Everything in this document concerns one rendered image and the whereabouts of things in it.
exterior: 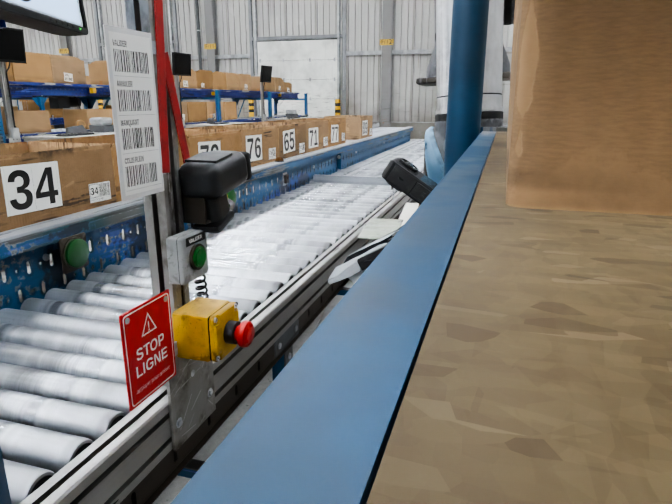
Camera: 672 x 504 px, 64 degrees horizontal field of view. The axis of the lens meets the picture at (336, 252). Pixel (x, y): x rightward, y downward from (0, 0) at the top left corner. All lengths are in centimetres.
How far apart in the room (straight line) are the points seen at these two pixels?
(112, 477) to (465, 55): 63
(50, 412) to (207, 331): 25
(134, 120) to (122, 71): 6
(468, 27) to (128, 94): 42
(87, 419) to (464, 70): 66
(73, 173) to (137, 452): 89
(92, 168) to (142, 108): 86
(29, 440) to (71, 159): 86
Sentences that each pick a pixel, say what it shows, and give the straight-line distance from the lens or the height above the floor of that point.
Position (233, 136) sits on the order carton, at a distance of 224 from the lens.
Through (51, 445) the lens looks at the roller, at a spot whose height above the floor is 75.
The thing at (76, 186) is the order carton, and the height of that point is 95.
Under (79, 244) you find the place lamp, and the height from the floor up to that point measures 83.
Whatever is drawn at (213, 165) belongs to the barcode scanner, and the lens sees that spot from 77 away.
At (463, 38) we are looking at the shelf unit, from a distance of 45.
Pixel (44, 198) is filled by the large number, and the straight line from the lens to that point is 146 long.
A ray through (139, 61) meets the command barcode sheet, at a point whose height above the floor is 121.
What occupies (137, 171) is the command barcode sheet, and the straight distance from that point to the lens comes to 72.
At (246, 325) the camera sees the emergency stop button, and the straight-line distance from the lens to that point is 78.
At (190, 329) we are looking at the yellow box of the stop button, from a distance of 79.
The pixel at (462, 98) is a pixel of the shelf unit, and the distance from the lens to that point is 45.
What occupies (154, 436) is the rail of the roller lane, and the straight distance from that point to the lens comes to 83.
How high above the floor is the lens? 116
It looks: 16 degrees down
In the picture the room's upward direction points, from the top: straight up
